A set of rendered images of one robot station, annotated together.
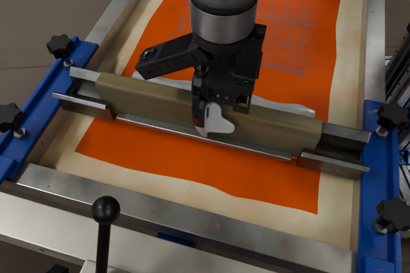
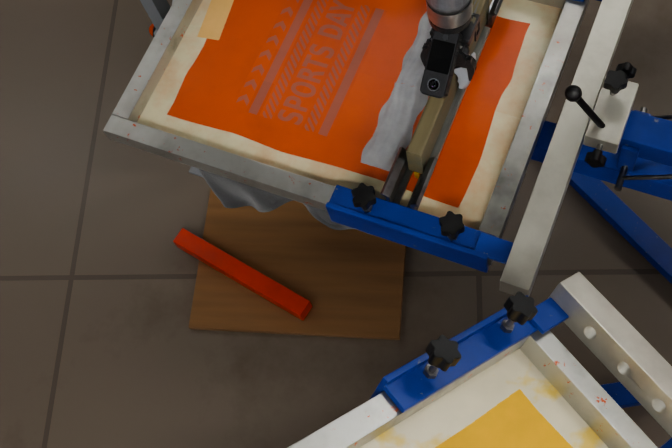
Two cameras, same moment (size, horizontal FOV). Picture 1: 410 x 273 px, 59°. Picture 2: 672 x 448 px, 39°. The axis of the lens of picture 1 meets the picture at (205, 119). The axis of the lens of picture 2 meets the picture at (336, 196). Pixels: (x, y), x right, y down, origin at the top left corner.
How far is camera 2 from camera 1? 139 cm
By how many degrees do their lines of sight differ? 33
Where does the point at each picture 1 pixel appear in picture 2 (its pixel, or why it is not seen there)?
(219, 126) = not seen: hidden behind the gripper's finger
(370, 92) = not seen: outside the picture
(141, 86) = (429, 118)
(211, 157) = (472, 94)
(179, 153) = (467, 119)
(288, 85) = (395, 25)
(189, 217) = (536, 102)
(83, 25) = not seen: outside the picture
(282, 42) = (336, 22)
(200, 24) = (465, 16)
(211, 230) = (547, 88)
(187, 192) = (506, 113)
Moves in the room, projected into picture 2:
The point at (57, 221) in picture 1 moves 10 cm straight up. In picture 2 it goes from (549, 173) to (552, 146)
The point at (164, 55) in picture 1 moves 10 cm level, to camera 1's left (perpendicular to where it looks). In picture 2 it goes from (447, 65) to (442, 118)
